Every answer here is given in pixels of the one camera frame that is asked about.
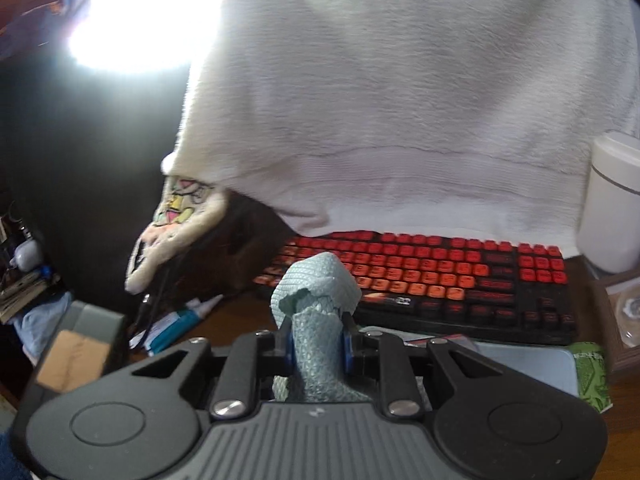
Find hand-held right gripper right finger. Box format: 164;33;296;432
342;312;506;418

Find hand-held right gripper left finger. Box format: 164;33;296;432
131;317;296;420

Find green cleaning cloth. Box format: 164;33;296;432
270;252;373;403

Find light blue cloth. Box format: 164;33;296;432
12;290;73;356

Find stack of books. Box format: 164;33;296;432
0;267;63;323

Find blue and white glue tube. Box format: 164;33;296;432
129;294;224;357

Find dark brown box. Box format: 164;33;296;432
200;195;306;301

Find black keyboard with red keys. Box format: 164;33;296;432
252;230;581;347

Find blue fuzzy clothing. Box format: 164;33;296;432
0;427;36;480

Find printed mouse pad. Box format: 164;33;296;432
412;342;578;403

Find cartoon printed plush cloth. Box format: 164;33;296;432
124;174;228;295

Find green packet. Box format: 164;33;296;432
569;341;615;412

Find white towel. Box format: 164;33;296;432
161;0;640;251

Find white humidifier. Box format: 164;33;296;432
577;130;640;275

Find black cable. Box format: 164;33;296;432
131;240;201;348

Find wooden photo frame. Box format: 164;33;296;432
589;267;640;373

